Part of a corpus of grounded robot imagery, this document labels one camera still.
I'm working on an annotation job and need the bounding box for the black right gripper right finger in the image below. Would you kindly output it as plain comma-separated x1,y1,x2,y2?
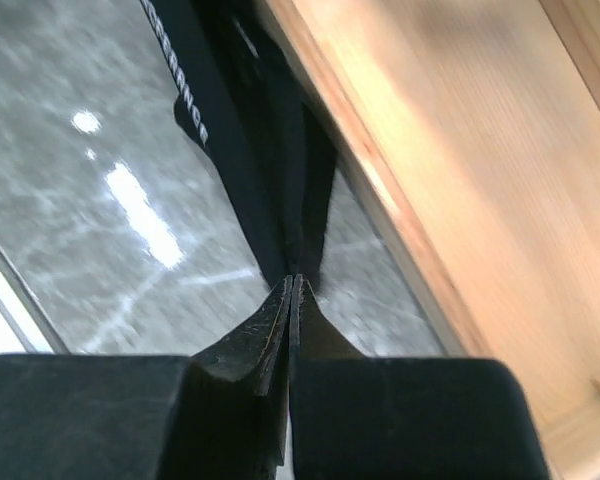
289,276,550,479

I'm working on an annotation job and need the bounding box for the black underwear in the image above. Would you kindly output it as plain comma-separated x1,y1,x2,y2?
143,1,338,287

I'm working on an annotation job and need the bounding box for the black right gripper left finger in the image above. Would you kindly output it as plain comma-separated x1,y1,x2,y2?
0,278,293,479

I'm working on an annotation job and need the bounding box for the wooden clothes rack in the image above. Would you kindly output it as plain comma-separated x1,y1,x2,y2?
257,1,600,479

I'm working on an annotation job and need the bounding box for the aluminium rail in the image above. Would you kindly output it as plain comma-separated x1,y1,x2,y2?
0,246,69,354

